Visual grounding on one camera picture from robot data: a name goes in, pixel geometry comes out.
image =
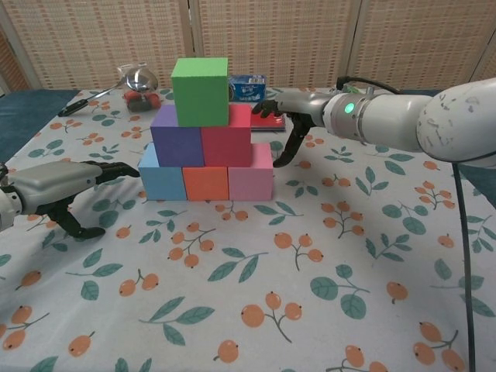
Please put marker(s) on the orange foam cube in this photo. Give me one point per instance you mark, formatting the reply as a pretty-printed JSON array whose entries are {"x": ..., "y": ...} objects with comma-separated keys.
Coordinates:
[{"x": 205, "y": 182}]

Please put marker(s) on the floral print tablecloth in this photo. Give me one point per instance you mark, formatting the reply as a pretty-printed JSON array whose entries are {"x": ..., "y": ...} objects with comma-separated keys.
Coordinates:
[{"x": 248, "y": 310}]

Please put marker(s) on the blue cookie package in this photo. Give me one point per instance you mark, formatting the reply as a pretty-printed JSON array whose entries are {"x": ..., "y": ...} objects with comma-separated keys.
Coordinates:
[{"x": 248, "y": 89}]

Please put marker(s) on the bamboo folding screen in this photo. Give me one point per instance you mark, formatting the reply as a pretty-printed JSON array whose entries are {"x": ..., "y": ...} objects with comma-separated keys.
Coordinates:
[{"x": 116, "y": 38}]

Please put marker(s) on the red foam cube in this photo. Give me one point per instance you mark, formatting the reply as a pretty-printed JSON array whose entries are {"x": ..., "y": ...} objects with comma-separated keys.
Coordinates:
[{"x": 226, "y": 145}]

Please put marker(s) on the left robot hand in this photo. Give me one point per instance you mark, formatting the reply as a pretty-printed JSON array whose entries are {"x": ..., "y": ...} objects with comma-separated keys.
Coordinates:
[{"x": 50, "y": 182}]

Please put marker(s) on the purple foam cube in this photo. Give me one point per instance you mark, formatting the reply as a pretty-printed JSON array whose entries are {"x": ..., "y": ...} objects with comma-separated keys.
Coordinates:
[{"x": 176, "y": 147}]

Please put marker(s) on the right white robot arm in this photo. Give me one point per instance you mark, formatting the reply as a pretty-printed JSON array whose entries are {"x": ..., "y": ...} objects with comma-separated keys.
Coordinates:
[{"x": 426, "y": 120}]

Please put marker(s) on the red flat case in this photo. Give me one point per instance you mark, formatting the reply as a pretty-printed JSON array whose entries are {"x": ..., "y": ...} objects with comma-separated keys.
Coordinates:
[{"x": 271, "y": 123}]

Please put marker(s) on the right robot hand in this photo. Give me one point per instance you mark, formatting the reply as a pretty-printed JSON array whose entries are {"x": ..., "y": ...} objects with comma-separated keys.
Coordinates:
[{"x": 306, "y": 104}]

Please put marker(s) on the light blue foam cube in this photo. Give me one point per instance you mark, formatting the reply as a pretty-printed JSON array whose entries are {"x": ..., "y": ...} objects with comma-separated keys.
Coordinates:
[{"x": 162, "y": 186}]

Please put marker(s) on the green foam cube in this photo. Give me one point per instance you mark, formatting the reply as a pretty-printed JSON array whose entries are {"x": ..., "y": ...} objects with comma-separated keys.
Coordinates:
[{"x": 199, "y": 97}]

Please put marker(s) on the pink foam cube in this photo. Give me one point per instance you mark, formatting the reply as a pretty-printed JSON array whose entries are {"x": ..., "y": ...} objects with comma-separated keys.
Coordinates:
[{"x": 250, "y": 180}]

